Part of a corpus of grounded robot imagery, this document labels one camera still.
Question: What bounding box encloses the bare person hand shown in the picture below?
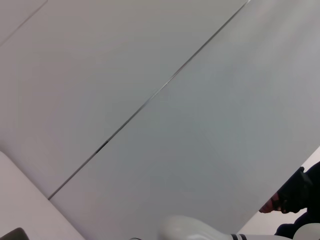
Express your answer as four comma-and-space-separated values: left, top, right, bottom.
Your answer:
259, 193, 282, 214

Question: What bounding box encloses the dark green FREE! t-shirt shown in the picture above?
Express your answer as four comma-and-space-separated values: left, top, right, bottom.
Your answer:
0, 226, 30, 240

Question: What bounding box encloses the person in dark clothes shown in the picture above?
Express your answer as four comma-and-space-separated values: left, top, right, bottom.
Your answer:
274, 161, 320, 240

